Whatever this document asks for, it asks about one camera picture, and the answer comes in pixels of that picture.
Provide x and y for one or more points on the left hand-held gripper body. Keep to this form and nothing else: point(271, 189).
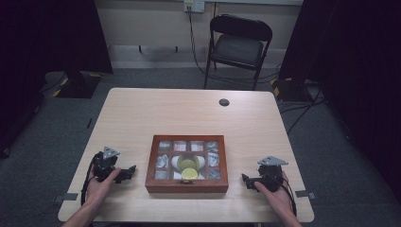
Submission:
point(105, 164)

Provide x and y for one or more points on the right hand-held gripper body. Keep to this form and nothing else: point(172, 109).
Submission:
point(271, 173)

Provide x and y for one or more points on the wooden box with glass lid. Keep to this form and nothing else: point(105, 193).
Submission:
point(151, 186)

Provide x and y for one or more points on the green lid coffee capsule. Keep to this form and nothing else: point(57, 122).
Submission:
point(187, 161)
point(189, 173)

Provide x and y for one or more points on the person's left hand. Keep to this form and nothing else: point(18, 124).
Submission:
point(100, 188)

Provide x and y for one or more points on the person's right hand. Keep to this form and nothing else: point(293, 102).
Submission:
point(277, 198)

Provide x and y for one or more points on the grey tape strip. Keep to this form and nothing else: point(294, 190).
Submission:
point(304, 194)
point(67, 197)

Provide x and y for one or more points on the white coffee capsule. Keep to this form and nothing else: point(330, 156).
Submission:
point(201, 161)
point(174, 162)

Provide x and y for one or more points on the group of tea bag packets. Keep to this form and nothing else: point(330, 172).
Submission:
point(179, 146)

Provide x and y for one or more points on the round table grommet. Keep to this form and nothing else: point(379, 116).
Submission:
point(224, 102)

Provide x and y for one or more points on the black stand base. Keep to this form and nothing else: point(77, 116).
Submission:
point(77, 85)
point(290, 90)

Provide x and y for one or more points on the black folding chair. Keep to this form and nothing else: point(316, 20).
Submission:
point(238, 48)

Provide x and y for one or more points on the dark curtain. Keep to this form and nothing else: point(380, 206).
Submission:
point(353, 63)
point(47, 34)

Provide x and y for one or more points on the white wall socket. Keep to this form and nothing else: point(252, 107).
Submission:
point(194, 5)

